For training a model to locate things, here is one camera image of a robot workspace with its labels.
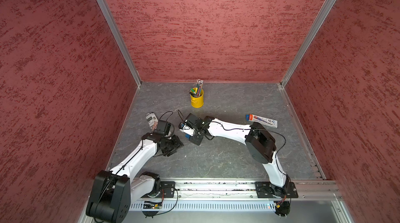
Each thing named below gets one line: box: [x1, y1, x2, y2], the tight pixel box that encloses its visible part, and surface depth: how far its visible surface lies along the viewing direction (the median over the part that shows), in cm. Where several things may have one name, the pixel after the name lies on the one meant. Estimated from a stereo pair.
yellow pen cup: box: [190, 89, 205, 109], surface depth 103 cm
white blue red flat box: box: [245, 113, 278, 129], surface depth 102 cm
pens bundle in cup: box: [189, 78, 204, 97], surface depth 102 cm
